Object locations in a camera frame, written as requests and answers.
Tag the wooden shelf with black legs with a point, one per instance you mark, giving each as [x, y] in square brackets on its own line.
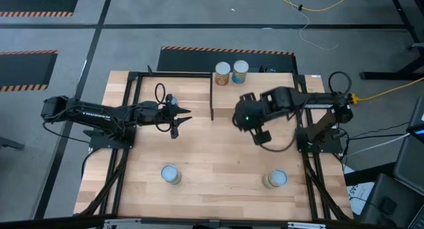
[225, 98]

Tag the white printed paper sheet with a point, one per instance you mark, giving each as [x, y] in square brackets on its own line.
[359, 196]

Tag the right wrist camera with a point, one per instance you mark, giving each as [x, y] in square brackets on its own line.
[262, 137]

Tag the small blue-lit screen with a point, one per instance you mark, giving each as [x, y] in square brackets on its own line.
[418, 132]

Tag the grey furniture foot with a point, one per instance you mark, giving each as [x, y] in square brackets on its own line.
[11, 143]

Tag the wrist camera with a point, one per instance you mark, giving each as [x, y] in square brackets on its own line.
[262, 137]
[174, 133]

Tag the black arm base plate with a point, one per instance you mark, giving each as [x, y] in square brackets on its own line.
[331, 146]
[99, 143]

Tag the tall peach label can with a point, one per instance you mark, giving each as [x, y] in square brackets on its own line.
[170, 173]

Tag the grey equipment case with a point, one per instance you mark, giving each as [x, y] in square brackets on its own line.
[410, 166]

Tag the black aluminium table frame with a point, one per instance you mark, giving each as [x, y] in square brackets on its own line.
[172, 74]

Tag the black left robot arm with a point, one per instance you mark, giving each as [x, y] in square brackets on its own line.
[96, 114]

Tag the black desk leg frame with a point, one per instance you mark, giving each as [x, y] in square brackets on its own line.
[381, 75]

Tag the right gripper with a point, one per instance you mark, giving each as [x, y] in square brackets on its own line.
[248, 114]

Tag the pineapple rings can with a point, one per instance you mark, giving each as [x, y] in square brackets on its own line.
[222, 69]

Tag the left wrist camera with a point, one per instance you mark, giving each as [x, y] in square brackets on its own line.
[174, 133]

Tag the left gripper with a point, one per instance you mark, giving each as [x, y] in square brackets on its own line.
[152, 113]

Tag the blue mixed fruit can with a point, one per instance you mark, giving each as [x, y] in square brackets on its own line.
[240, 67]

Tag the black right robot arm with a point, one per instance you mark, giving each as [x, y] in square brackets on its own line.
[314, 101]

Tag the silver mount bracket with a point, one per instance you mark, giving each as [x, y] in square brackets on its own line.
[306, 225]
[119, 223]

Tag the mandarin orange can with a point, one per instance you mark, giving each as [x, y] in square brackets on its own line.
[279, 177]

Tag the dark computer tower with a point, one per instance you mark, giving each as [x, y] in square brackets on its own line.
[391, 206]

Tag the black hazard-striped floor mat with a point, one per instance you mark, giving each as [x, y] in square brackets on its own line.
[23, 70]
[185, 62]
[33, 0]

